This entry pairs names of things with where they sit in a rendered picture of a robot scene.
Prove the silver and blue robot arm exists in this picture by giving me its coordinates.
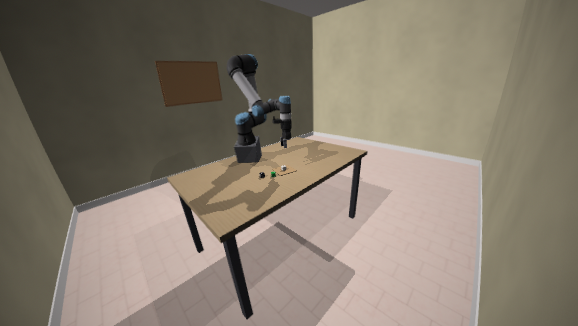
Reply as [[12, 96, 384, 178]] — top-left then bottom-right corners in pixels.
[[227, 54, 291, 146]]

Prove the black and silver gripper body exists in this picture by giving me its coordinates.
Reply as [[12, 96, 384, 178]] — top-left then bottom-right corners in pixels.
[[272, 113, 292, 139]]

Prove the tan square mat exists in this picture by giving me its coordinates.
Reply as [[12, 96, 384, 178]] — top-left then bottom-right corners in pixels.
[[273, 165, 297, 176]]

